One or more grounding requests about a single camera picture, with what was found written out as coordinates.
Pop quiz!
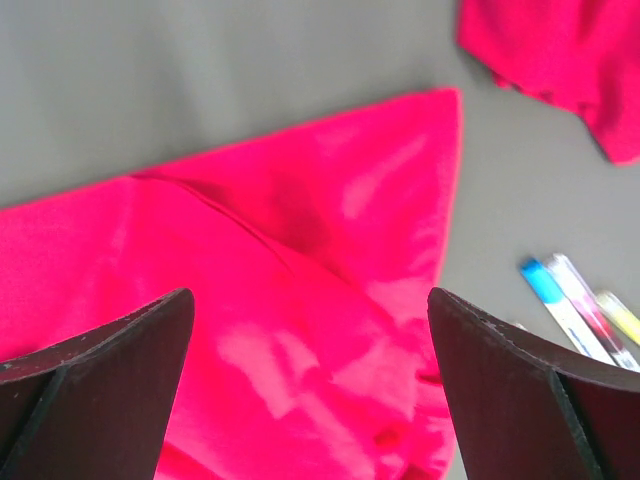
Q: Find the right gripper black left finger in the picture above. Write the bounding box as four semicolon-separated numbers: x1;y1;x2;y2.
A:
1;289;194;479

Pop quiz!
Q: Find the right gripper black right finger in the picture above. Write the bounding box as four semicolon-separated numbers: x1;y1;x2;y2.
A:
428;288;639;479

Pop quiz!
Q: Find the red t-shirt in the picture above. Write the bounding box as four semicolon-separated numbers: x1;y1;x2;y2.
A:
1;88;463;479
457;1;639;165

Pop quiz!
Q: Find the red t-shirt on stack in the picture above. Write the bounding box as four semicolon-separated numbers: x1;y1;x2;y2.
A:
457;1;639;165

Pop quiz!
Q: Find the pink marker pen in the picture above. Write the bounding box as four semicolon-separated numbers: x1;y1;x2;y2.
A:
544;253;639;372

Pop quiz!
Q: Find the blue marker pen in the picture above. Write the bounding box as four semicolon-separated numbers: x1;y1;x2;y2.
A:
520;258;616;366

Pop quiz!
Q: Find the yellow marker pen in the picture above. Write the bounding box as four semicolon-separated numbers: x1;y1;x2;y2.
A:
595;291;640;345

